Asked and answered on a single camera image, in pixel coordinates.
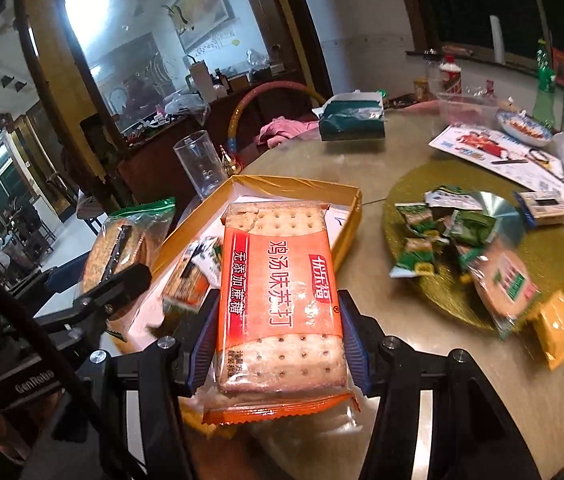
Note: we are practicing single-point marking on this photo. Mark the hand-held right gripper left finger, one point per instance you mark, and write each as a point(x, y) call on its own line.
point(201, 342)

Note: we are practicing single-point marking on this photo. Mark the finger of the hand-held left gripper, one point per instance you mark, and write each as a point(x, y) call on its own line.
point(116, 287)
point(61, 282)

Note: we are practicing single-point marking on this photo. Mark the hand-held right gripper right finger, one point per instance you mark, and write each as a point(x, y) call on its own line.
point(357, 347)

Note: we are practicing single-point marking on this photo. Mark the round cracker packet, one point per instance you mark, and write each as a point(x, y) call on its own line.
point(121, 235)
point(507, 285)

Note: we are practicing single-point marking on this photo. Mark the small orange snack packet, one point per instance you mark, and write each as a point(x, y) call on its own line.
point(186, 280)

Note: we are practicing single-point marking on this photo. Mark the large orange cracker packet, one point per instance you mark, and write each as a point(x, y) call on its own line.
point(277, 300)

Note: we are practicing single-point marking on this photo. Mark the pile of green snack packets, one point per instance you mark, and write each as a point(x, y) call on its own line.
point(419, 255)

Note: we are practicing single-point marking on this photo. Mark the yellow cardboard box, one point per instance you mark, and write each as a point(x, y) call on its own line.
point(272, 190)

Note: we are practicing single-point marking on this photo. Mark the yellow snack packet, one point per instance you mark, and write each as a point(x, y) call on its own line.
point(554, 330)

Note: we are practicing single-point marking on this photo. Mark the gold glitter turntable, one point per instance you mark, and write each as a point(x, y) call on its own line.
point(437, 300)

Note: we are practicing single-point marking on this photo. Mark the dark wooden sideboard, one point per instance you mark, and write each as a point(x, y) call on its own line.
point(161, 170)

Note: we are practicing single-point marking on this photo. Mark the clear glass cup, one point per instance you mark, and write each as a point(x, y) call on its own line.
point(201, 167)

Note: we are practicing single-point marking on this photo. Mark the small brass ornament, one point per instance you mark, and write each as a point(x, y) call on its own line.
point(231, 160)

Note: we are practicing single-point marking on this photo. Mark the white teal snack packet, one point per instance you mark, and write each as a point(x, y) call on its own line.
point(454, 197)

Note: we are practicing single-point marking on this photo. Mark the pink cloth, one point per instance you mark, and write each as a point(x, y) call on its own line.
point(284, 132)

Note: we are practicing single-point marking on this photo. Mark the teal tissue pack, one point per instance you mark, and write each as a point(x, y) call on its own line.
point(352, 117)

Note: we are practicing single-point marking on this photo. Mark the small beige box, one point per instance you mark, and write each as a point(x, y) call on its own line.
point(544, 207)

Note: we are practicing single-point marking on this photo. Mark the printed paper flyer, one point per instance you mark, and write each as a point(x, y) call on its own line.
point(487, 152)

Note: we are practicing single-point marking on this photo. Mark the clear plastic container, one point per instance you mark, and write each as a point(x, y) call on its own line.
point(467, 109)

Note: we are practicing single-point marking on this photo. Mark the small yellow jar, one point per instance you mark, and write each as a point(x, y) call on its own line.
point(422, 90)

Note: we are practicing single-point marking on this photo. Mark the red-lid jar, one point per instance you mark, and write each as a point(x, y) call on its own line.
point(449, 77)

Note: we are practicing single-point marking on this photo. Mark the small red-capped bottle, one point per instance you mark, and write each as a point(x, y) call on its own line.
point(488, 89)

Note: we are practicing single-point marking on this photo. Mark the green plastic bottle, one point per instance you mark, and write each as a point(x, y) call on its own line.
point(543, 95)

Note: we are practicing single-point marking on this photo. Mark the white paper roll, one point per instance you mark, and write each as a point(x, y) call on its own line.
point(497, 40)

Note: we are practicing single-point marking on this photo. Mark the framed wall painting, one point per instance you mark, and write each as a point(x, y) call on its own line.
point(201, 5)

